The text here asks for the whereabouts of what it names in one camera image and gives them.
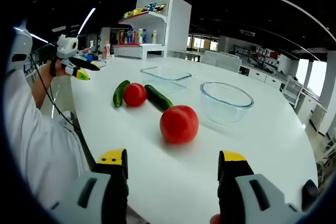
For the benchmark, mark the white chest-worn device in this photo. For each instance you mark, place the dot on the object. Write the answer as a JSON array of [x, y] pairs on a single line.
[[21, 45]]

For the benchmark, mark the white table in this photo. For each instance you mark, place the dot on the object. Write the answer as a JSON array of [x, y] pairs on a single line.
[[162, 176]]

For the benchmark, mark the row of drink bottles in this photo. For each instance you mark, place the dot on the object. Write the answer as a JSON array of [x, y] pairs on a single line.
[[137, 37]]

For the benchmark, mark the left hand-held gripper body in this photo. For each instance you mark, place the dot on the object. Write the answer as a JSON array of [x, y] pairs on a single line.
[[67, 47]]

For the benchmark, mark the person in white shirt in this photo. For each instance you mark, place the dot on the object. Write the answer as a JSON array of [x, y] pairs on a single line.
[[39, 142]]

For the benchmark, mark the blue box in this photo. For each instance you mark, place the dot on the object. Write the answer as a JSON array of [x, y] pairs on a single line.
[[89, 57]]

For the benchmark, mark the white open-frame chair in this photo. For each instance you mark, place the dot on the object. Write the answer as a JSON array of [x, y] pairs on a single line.
[[292, 91]]

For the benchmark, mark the background shelf with boxes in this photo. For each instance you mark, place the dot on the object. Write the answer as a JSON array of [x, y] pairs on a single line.
[[258, 57]]

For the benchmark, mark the rectangular glass storage container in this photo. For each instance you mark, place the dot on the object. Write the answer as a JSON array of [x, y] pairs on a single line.
[[165, 78]]

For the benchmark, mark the pink bottle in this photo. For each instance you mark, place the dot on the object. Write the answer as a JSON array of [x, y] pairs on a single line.
[[107, 50]]

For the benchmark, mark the row of snack packets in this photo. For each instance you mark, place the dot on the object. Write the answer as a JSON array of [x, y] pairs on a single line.
[[144, 10]]

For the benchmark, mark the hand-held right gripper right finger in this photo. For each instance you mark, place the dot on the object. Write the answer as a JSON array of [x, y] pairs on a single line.
[[252, 197]]

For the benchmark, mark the white low cabinets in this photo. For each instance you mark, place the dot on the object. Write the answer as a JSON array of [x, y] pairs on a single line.
[[262, 77]]

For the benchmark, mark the white display shelf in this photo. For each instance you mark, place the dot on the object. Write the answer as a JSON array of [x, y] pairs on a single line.
[[173, 24]]

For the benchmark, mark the round glass storage container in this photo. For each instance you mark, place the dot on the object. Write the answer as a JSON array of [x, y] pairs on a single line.
[[225, 103]]

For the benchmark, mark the ceiling light strip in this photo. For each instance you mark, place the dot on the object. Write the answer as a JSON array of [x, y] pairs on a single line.
[[87, 20], [39, 38]]

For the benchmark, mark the person's right hand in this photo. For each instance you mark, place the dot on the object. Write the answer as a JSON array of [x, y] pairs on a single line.
[[215, 219]]

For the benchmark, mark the green cucumber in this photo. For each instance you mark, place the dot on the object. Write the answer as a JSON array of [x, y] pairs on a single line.
[[119, 94], [157, 98]]

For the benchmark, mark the red tomato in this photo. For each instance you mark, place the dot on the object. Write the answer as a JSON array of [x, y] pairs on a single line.
[[135, 95], [179, 124]]

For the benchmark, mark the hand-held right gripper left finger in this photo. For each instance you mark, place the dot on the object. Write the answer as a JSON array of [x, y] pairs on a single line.
[[94, 197]]

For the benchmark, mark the person's left hand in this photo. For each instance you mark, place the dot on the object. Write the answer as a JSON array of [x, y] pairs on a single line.
[[60, 68]]

